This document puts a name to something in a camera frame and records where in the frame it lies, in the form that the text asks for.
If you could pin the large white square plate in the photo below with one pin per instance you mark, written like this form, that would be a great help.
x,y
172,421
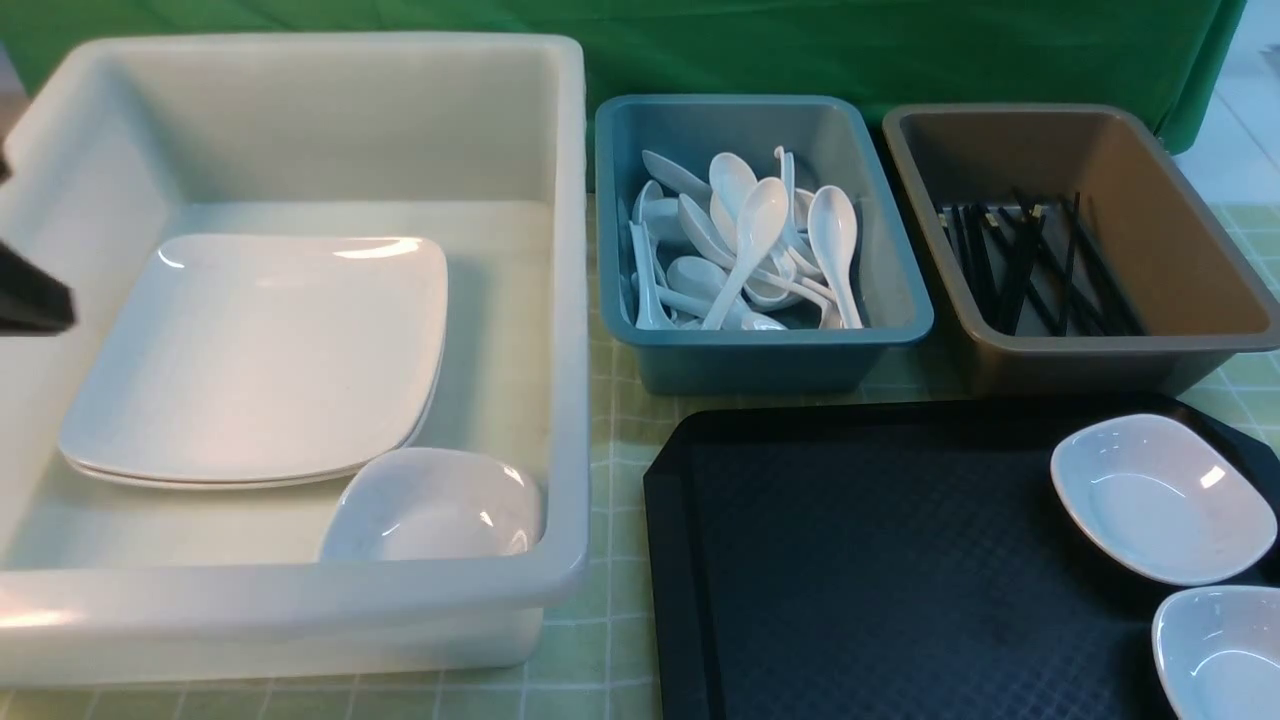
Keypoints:
x,y
283,301

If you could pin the white bowl in tub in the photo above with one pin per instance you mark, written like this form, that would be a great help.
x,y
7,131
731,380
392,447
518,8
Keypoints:
x,y
420,503

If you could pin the white spoon right in bin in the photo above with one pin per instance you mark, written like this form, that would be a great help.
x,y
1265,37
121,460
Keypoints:
x,y
833,233

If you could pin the white spoon centre in bin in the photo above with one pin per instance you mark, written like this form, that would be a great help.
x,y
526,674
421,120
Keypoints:
x,y
731,180

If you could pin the white spoon left in bin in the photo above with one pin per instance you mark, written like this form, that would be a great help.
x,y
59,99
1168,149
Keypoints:
x,y
652,314

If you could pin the white square plate in tub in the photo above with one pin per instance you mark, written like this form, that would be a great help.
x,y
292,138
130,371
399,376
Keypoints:
x,y
199,425

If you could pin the white bowl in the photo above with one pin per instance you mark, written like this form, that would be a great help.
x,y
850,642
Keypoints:
x,y
1216,651
420,503
1161,501

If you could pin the white spoon in bin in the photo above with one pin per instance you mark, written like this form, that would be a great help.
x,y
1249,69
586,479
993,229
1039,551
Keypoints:
x,y
652,314
833,233
731,180

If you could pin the green backdrop cloth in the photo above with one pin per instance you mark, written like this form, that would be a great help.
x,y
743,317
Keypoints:
x,y
1159,60

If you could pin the large white plastic tub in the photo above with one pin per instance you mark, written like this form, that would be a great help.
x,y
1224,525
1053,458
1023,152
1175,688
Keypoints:
x,y
476,142

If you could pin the teal plastic bin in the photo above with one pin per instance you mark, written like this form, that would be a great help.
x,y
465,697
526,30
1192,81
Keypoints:
x,y
784,334

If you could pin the black chopsticks bundle in bin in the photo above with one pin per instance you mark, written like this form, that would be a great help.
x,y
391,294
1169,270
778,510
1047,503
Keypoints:
x,y
1011,258

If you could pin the green checked tablecloth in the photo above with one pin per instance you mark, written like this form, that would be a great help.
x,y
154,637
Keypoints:
x,y
595,654

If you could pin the black serving tray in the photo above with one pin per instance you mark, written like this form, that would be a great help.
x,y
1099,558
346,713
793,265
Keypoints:
x,y
900,561

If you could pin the white ceramic soup spoon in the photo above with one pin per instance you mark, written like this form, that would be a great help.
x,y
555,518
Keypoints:
x,y
759,225

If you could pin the black chopstick pair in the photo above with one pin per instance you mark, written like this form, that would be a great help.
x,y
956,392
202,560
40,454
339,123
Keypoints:
x,y
1069,313

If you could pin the brown plastic bin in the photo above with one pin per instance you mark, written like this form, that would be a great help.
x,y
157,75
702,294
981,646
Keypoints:
x,y
1201,300

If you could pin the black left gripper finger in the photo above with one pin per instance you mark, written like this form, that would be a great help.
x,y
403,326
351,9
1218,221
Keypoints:
x,y
33,303

